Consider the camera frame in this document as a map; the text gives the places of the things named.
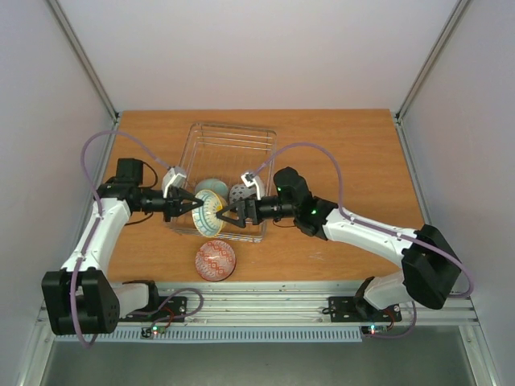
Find plain mint green bowl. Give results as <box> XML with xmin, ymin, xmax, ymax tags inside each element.
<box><xmin>195</xmin><ymin>178</ymin><xmax>229</xmax><ymax>196</ymax></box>

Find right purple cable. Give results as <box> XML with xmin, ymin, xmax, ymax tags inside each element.
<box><xmin>251</xmin><ymin>142</ymin><xmax>476</xmax><ymax>339</ymax></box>

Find wire dish rack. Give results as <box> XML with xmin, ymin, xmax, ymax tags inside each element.
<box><xmin>170</xmin><ymin>122</ymin><xmax>277</xmax><ymax>243</ymax></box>

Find aluminium rail frame front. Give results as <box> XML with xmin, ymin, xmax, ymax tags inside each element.
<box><xmin>35</xmin><ymin>280</ymin><xmax>480</xmax><ymax>326</ymax></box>

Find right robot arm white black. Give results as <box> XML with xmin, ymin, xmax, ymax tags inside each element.
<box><xmin>216</xmin><ymin>167</ymin><xmax>462</xmax><ymax>320</ymax></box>

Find red white patterned bowl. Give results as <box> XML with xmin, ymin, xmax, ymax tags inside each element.
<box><xmin>229</xmin><ymin>183</ymin><xmax>256</xmax><ymax>204</ymax></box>

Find right controller board with leds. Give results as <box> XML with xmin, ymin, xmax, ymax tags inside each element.
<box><xmin>361</xmin><ymin>324</ymin><xmax>392</xmax><ymax>337</ymax></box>

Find blue yellow patterned bowl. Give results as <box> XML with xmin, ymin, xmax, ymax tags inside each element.
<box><xmin>192</xmin><ymin>189</ymin><xmax>227</xmax><ymax>238</ymax></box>

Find red geometric patterned bowl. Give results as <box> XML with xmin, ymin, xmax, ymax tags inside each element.
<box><xmin>195</xmin><ymin>240</ymin><xmax>237</xmax><ymax>282</ymax></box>

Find slotted cable duct grey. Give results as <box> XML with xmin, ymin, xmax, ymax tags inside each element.
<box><xmin>54</xmin><ymin>327</ymin><xmax>363</xmax><ymax>343</ymax></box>

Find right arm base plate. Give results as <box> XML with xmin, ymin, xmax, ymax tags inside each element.
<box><xmin>321</xmin><ymin>296</ymin><xmax>402</xmax><ymax>322</ymax></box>

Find left controller board with leds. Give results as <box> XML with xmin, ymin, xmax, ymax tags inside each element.
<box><xmin>140</xmin><ymin>326</ymin><xmax>167</xmax><ymax>339</ymax></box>

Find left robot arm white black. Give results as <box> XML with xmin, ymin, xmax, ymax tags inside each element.
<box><xmin>42</xmin><ymin>158</ymin><xmax>204</xmax><ymax>336</ymax></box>

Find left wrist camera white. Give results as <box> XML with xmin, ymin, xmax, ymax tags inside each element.
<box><xmin>161</xmin><ymin>166</ymin><xmax>187</xmax><ymax>198</ymax></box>

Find controller board with leds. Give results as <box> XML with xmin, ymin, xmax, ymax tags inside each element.
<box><xmin>361</xmin><ymin>324</ymin><xmax>392</xmax><ymax>337</ymax></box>
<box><xmin>140</xmin><ymin>326</ymin><xmax>167</xmax><ymax>339</ymax></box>

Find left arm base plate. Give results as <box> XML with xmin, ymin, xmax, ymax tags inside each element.
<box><xmin>120</xmin><ymin>296</ymin><xmax>187</xmax><ymax>323</ymax></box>

